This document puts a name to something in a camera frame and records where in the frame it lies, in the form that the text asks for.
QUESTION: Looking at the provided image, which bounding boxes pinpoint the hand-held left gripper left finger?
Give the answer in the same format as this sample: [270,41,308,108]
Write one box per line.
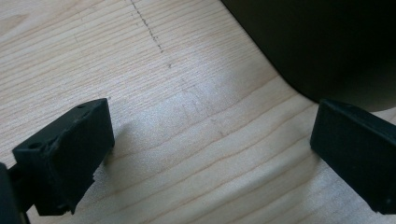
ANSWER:
[12,98,116,217]

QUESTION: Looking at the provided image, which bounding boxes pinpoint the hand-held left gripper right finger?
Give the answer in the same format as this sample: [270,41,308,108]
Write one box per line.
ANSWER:
[309,98,396,216]

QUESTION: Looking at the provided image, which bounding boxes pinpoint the dark square compartment tray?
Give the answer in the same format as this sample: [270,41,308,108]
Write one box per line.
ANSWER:
[219,0,396,113]

